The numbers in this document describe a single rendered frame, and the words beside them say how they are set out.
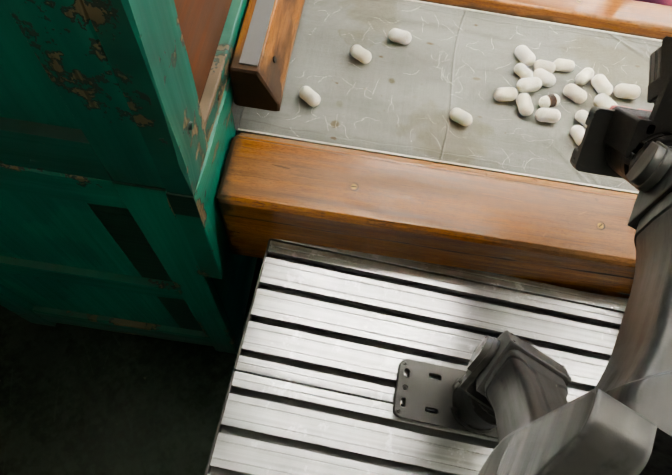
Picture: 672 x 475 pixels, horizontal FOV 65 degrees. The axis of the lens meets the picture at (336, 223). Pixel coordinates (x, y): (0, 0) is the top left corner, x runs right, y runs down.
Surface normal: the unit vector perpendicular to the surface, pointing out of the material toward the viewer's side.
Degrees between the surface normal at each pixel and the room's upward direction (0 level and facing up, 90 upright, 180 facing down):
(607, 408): 11
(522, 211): 0
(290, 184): 0
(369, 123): 0
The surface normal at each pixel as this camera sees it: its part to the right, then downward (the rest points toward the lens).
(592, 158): -0.07, 0.42
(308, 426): 0.07, -0.43
